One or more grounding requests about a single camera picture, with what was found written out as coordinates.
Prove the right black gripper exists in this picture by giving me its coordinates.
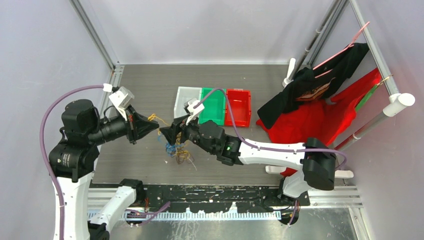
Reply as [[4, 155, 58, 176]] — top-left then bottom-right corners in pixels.
[[160, 112, 216, 155]]

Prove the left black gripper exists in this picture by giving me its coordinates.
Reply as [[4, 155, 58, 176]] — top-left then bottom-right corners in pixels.
[[88, 102, 159, 143]]

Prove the blue wire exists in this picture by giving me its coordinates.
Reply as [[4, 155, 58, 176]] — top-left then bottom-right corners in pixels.
[[156, 130, 181, 158]]

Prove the yellow wire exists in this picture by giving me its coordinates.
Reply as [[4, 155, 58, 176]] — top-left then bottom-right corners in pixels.
[[147, 113, 191, 160]]

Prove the brown wire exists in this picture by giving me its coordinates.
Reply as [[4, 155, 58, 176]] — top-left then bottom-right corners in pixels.
[[174, 132, 196, 167]]

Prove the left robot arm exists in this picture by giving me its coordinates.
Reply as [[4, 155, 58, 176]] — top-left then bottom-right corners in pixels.
[[48, 99, 159, 240]]

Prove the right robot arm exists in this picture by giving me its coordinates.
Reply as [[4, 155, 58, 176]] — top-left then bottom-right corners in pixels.
[[159, 116, 336, 206]]

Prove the white plastic bin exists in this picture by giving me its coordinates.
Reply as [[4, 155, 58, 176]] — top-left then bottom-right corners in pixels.
[[173, 86, 202, 119]]

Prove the green plastic bin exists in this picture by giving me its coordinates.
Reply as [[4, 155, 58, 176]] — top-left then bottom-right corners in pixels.
[[198, 90, 226, 126]]

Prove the red plastic bin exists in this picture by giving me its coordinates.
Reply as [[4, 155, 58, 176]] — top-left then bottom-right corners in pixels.
[[224, 89, 252, 128]]

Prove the black shirt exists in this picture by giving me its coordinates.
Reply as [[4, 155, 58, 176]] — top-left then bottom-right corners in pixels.
[[257, 42, 369, 130]]

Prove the red shirt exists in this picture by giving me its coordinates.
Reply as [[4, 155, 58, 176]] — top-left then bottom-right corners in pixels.
[[255, 67, 382, 177]]

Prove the white rack base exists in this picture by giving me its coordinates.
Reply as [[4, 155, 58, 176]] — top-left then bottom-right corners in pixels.
[[265, 165, 354, 179]]

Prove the green hanger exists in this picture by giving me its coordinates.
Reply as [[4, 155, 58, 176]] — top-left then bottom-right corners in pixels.
[[355, 74, 393, 112]]

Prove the pink hanger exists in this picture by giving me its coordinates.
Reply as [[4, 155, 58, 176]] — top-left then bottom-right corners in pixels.
[[313, 21, 370, 71]]

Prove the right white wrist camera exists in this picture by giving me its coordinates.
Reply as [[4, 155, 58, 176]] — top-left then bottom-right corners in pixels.
[[184, 98, 205, 126]]

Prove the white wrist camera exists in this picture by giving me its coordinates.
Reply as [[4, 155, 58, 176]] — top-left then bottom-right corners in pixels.
[[108, 86, 135, 122], [184, 98, 205, 126]]

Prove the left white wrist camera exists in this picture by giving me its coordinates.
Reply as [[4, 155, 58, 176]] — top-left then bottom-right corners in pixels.
[[108, 86, 135, 122]]

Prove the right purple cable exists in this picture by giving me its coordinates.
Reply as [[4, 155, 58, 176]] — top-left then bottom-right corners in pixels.
[[197, 87, 347, 226]]

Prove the purple cable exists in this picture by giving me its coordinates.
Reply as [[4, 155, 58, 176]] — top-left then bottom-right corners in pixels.
[[39, 84, 171, 240], [197, 87, 347, 226]]

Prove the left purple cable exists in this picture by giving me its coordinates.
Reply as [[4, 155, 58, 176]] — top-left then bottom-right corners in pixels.
[[39, 84, 171, 240]]

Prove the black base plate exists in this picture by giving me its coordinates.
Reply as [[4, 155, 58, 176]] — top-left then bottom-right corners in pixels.
[[130, 184, 295, 214]]

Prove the white rack post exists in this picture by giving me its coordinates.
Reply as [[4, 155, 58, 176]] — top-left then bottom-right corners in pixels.
[[282, 58, 296, 88]]

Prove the metal clothes rail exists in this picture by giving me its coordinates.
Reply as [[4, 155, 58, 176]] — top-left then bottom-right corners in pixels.
[[334, 0, 416, 157]]

